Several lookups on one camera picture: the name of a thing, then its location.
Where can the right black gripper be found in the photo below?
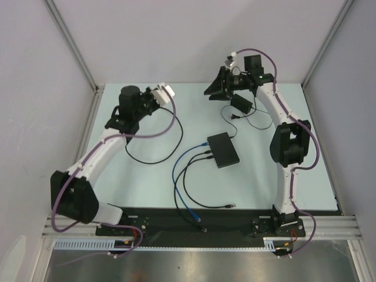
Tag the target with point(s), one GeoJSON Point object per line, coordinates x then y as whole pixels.
{"type": "Point", "coordinates": [224, 81]}

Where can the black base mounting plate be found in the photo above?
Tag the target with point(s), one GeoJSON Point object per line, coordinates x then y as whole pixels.
{"type": "Point", "coordinates": [207, 240]}

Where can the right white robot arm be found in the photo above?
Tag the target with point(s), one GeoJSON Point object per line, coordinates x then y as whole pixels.
{"type": "Point", "coordinates": [290, 143]}

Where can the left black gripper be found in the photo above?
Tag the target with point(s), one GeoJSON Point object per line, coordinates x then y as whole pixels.
{"type": "Point", "coordinates": [148, 93]}

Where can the aluminium frame rail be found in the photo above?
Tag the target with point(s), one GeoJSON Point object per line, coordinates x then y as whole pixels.
{"type": "Point", "coordinates": [322, 228]}

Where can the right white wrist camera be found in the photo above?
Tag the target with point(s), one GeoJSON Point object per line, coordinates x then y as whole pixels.
{"type": "Point", "coordinates": [230, 62]}

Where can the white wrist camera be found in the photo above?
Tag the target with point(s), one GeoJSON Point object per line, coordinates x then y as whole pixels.
{"type": "Point", "coordinates": [230, 62]}
{"type": "Point", "coordinates": [163, 94]}

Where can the white slotted cable duct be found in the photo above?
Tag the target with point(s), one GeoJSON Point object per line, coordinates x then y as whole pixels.
{"type": "Point", "coordinates": [93, 244]}

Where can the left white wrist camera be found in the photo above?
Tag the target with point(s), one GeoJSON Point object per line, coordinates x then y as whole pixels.
{"type": "Point", "coordinates": [163, 94]}

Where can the black network switch box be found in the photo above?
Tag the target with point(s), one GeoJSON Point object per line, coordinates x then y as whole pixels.
{"type": "Point", "coordinates": [223, 150]}

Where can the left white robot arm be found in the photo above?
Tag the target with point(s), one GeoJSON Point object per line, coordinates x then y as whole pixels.
{"type": "Point", "coordinates": [72, 193]}

